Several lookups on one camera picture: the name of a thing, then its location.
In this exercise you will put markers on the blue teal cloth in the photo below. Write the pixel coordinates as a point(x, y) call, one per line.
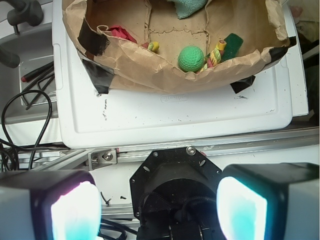
point(185, 8)

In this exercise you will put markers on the brown paper bag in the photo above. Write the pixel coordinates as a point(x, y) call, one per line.
point(151, 64)

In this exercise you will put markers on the dark green sponge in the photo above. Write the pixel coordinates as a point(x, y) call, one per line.
point(233, 45)

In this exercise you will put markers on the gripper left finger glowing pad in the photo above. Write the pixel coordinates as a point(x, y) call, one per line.
point(49, 205)

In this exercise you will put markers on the red crumpled cloth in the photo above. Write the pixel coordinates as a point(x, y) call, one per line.
point(118, 31)

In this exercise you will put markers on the aluminium frame rail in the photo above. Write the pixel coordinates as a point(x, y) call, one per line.
point(295, 136)

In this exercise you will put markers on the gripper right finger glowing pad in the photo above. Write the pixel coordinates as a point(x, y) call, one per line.
point(269, 201)

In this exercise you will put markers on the green dimpled ball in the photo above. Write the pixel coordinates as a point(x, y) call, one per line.
point(191, 59)

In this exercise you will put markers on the grey clamp handle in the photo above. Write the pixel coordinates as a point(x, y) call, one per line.
point(24, 11)

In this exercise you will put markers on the multicolour twisted rope toy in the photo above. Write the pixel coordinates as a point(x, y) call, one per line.
point(213, 58)

